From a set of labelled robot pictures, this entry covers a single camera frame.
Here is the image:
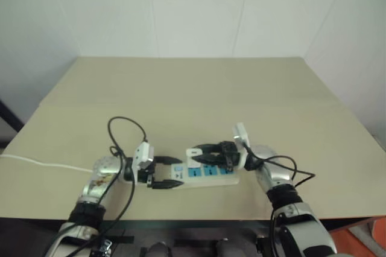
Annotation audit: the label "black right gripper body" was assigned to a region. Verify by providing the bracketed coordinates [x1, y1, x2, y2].
[217, 140, 242, 169]

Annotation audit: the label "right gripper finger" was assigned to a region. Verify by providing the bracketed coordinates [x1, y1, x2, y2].
[191, 152, 226, 166]
[191, 141, 223, 153]

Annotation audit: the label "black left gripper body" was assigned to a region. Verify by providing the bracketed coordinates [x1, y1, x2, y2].
[138, 163, 158, 188]

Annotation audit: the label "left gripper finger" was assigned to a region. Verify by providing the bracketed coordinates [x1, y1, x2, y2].
[150, 179, 185, 191]
[153, 155, 183, 166]

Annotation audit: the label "white charger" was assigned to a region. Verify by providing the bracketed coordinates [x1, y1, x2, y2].
[185, 147, 202, 170]

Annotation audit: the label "white power strip blue sockets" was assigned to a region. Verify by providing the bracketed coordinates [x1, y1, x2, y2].
[155, 160, 241, 189]

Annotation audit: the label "dark rounded shape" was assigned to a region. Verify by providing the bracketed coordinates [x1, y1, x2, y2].
[147, 241, 171, 257]

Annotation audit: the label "black metal bar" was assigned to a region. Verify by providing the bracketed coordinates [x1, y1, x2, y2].
[0, 98, 25, 149]

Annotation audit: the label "orange box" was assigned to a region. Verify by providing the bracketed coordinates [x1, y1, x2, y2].
[330, 217, 386, 257]

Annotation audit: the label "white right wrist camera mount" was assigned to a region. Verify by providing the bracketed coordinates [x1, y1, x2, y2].
[232, 122, 250, 170]

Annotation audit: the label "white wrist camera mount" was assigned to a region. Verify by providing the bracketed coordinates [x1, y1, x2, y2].
[131, 141, 156, 185]
[232, 122, 250, 170]

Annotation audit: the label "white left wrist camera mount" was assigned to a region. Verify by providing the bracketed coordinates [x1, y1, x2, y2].
[131, 141, 156, 185]

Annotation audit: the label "black table frame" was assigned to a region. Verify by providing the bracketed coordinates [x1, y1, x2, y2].
[0, 208, 386, 233]

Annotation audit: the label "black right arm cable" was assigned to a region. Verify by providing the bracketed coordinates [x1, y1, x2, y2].
[244, 144, 317, 257]

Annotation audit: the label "white power strip cord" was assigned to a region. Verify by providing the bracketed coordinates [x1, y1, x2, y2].
[0, 153, 93, 174]

